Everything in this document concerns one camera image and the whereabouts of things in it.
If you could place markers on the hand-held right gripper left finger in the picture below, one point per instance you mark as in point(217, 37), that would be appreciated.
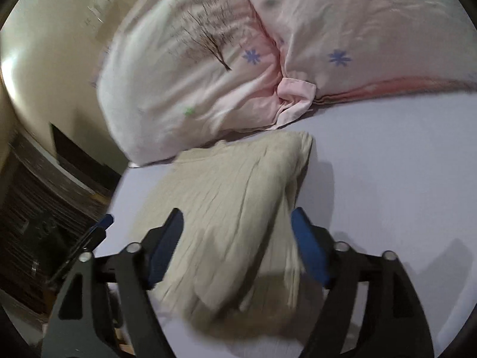
point(163, 250)

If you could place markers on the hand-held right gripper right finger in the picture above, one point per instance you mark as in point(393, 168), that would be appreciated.
point(310, 247)

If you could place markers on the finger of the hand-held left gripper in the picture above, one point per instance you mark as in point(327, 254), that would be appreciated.
point(96, 231)

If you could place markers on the beige ribbed garment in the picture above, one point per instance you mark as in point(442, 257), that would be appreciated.
point(227, 216)

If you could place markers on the dark wooden bedside cabinet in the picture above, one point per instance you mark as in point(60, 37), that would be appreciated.
point(44, 216)

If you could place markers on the lavender bed sheet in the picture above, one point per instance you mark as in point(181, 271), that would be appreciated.
point(387, 179)

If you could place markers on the pink printed duvet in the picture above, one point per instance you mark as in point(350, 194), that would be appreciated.
point(238, 56)

